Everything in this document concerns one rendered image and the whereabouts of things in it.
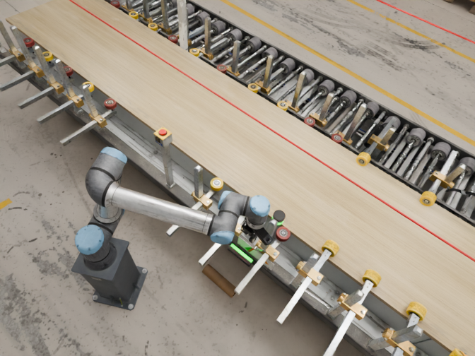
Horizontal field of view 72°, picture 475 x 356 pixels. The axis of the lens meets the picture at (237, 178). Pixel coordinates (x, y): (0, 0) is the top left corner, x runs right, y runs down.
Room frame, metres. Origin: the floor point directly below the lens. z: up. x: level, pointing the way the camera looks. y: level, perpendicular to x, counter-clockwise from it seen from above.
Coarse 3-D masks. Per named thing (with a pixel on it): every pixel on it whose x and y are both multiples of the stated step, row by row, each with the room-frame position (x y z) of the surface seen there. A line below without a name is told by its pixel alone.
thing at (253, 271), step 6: (276, 240) 0.80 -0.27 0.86; (276, 246) 0.77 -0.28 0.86; (264, 258) 0.69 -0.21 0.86; (258, 264) 0.65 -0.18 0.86; (252, 270) 0.61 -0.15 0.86; (258, 270) 0.62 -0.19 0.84; (246, 276) 0.57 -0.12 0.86; (252, 276) 0.58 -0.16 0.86; (240, 282) 0.54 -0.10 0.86; (246, 282) 0.54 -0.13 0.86; (240, 288) 0.51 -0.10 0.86
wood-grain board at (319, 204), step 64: (64, 0) 2.82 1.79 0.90; (64, 64) 1.99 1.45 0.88; (128, 64) 2.07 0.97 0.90; (192, 64) 2.19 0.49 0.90; (192, 128) 1.52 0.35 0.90; (256, 128) 1.61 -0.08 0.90; (256, 192) 1.08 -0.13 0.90; (320, 192) 1.15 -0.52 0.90; (384, 192) 1.22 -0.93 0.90; (384, 256) 0.78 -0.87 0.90; (448, 256) 0.84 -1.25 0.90; (448, 320) 0.49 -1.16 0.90
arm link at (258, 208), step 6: (252, 198) 0.74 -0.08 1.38; (258, 198) 0.74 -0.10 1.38; (264, 198) 0.75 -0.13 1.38; (252, 204) 0.71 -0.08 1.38; (258, 204) 0.71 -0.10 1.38; (264, 204) 0.72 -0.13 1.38; (246, 210) 0.69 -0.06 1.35; (252, 210) 0.69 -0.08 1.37; (258, 210) 0.68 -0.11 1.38; (264, 210) 0.69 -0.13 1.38; (246, 216) 0.68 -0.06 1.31; (252, 216) 0.68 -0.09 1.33; (258, 216) 0.68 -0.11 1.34; (264, 216) 0.68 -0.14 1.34; (252, 222) 0.68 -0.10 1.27; (258, 222) 0.68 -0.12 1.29
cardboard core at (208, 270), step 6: (204, 270) 0.84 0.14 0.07; (210, 270) 0.84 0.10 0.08; (210, 276) 0.79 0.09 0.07; (216, 276) 0.80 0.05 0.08; (222, 276) 0.81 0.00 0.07; (216, 282) 0.76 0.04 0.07; (222, 282) 0.76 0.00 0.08; (228, 282) 0.77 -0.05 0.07; (222, 288) 0.72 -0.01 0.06; (228, 288) 0.72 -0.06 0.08; (234, 288) 0.73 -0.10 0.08; (228, 294) 0.69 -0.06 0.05; (234, 294) 0.71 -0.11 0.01
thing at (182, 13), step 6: (180, 0) 2.39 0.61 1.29; (180, 6) 2.39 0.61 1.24; (180, 12) 2.39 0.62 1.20; (186, 12) 2.43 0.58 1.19; (180, 18) 2.40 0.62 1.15; (186, 18) 2.42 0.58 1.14; (180, 24) 2.40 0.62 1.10; (186, 24) 2.42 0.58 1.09; (180, 30) 2.40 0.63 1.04; (186, 30) 2.42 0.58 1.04; (180, 36) 2.40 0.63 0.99; (186, 36) 2.41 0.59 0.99; (180, 42) 2.41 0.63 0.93; (186, 42) 2.41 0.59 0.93; (186, 48) 2.41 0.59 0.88
